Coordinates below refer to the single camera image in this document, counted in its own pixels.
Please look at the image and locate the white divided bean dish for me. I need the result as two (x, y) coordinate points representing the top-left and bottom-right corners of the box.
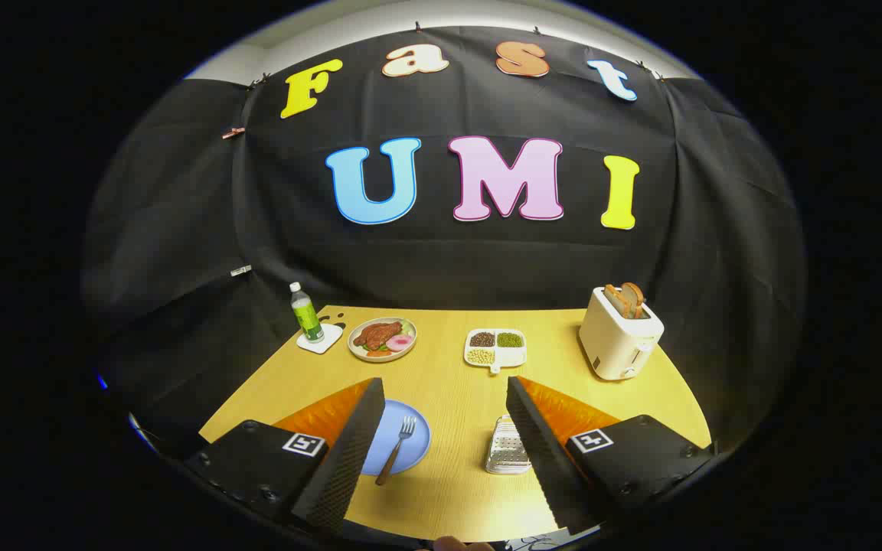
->
(463, 328), (528, 374)

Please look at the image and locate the metal fork brown handle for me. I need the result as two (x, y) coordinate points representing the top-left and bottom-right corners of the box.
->
(375, 416), (417, 487)

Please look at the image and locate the beige oval food plate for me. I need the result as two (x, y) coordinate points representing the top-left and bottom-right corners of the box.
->
(348, 317), (418, 363)

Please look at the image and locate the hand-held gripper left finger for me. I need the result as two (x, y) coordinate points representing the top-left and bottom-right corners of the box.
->
(183, 377), (386, 535)

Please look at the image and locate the white square coaster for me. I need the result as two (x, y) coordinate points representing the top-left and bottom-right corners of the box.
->
(296, 323), (344, 354)

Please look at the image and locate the white toaster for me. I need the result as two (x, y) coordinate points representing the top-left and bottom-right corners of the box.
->
(578, 286), (665, 381)

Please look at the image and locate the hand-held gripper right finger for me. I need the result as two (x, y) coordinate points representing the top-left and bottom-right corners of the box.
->
(506, 375), (717, 536)

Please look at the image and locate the metal wire drainer basket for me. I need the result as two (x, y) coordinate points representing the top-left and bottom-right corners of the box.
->
(485, 415), (532, 475)

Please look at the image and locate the blue plate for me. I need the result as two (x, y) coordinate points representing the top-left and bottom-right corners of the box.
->
(361, 399), (432, 477)

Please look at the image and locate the green label water bottle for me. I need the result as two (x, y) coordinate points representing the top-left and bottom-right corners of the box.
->
(289, 282), (325, 343)

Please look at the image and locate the brown meat piece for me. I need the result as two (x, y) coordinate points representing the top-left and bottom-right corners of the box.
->
(354, 321), (403, 350)

